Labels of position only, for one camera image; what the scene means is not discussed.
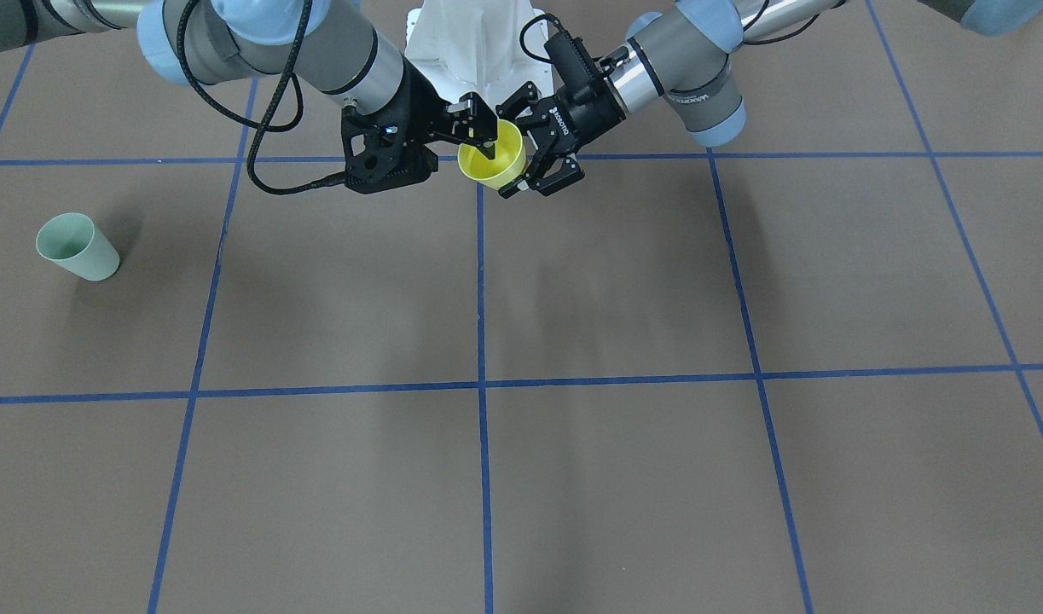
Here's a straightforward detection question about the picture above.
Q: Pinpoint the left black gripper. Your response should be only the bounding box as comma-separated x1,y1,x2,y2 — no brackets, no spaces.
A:
496,66,626,199

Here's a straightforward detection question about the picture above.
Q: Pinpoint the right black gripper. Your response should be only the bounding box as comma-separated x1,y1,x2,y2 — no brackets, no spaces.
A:
341,62,499,194

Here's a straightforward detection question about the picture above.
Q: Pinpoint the yellow plastic cup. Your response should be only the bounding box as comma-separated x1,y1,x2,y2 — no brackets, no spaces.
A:
456,119,526,190

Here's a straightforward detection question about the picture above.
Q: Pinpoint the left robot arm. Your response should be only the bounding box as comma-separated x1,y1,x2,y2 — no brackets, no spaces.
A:
498,1,866,198

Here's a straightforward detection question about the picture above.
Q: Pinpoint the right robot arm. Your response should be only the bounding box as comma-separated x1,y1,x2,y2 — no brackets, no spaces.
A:
0,1,498,195

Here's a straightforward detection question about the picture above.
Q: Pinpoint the light green plastic cup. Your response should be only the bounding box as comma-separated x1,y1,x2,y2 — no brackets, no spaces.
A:
35,212,122,283

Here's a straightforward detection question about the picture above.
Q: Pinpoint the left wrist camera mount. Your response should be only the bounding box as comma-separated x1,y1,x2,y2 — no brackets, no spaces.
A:
544,31,606,106

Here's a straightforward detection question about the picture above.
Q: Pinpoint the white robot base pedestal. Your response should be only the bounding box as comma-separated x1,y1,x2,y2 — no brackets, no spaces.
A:
404,1,553,107

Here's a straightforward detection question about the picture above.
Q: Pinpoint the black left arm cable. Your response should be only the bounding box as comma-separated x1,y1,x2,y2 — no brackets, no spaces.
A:
519,0,829,65

